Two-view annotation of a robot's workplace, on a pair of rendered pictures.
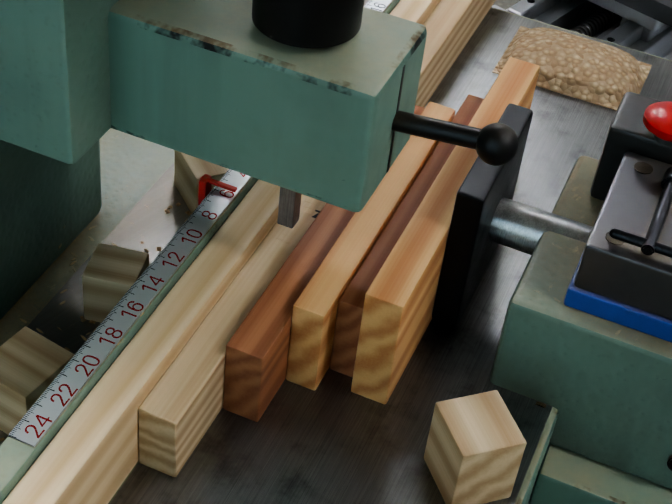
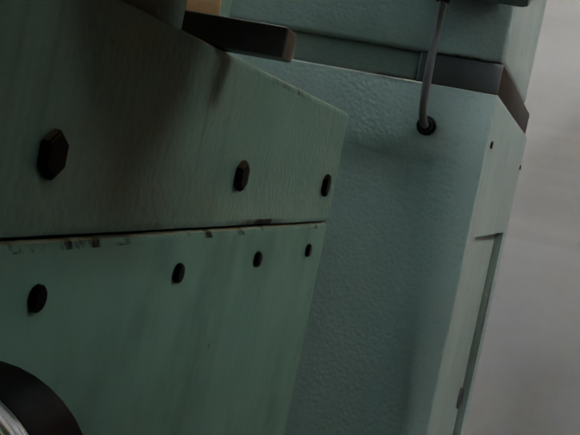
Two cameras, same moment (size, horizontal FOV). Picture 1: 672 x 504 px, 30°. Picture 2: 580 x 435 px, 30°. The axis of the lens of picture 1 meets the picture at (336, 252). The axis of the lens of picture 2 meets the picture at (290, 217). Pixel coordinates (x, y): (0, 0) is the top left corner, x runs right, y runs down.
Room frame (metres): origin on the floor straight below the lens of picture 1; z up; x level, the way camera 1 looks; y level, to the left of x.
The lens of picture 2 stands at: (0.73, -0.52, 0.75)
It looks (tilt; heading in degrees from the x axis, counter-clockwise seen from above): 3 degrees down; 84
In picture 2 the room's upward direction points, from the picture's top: 11 degrees clockwise
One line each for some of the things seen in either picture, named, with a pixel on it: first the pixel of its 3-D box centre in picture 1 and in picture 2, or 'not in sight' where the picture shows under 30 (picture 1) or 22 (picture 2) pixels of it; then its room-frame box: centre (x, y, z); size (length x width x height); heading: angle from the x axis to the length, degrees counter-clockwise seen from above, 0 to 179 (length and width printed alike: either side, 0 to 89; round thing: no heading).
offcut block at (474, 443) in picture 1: (473, 450); not in sight; (0.39, -0.08, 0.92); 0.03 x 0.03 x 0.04; 24
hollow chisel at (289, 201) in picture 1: (291, 185); not in sight; (0.50, 0.03, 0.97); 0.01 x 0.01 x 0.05; 72
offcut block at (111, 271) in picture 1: (116, 286); not in sight; (0.57, 0.14, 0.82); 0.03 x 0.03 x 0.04; 84
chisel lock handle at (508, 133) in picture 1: (451, 129); not in sight; (0.48, -0.05, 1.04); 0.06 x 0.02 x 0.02; 72
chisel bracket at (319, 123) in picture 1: (264, 88); not in sight; (0.51, 0.05, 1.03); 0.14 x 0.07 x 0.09; 72
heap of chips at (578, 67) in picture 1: (576, 58); not in sight; (0.77, -0.15, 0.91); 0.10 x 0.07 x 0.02; 72
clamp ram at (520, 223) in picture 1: (534, 231); not in sight; (0.52, -0.11, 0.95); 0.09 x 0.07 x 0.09; 162
